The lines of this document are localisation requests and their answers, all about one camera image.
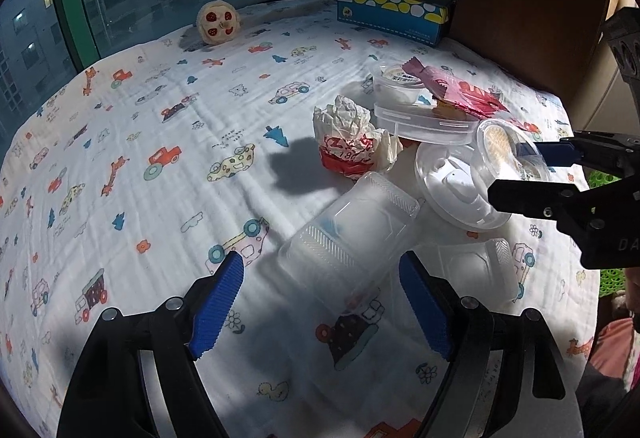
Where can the white round plastic lid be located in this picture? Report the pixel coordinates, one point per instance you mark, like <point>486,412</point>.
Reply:
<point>450,188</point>

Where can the green plastic basket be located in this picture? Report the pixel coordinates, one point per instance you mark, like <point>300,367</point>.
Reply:
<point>611,283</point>

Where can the small clear plastic cup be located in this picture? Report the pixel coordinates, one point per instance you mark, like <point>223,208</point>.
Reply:
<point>500,143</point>

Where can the small clear plastic tray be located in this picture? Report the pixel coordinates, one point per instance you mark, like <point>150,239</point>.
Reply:
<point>475,268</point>

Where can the pink floral cloth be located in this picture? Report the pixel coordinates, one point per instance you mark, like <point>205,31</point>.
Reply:
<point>617,343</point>

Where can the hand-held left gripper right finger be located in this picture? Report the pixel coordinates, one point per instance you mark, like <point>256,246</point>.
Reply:
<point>425,308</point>

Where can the crumpled red white paper wrapper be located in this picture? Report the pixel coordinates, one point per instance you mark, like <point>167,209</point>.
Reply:
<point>350,143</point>

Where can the round clear labelled tub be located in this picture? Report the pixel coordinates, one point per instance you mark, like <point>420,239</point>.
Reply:
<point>400,83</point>

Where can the clear flat plastic container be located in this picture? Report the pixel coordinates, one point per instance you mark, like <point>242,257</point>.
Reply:
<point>425,125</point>

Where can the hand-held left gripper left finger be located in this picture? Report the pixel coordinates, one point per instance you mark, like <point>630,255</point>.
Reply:
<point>220,305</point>

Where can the pink snack wrapper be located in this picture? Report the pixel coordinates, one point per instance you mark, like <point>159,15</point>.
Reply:
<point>460,93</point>

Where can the blue spotted tissue box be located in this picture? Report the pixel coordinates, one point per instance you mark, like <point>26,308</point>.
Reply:
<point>390,20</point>

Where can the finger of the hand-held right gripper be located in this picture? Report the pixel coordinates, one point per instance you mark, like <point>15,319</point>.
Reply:
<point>525,198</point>
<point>550,152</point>

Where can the round beige plush toy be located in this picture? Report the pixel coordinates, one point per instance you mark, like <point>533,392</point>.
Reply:
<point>217,20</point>

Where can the clear plastic clamshell box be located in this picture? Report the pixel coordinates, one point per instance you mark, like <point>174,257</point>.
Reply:
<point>350,243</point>

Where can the white vehicle-print blanket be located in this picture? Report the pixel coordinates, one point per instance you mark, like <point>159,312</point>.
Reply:
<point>150,118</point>

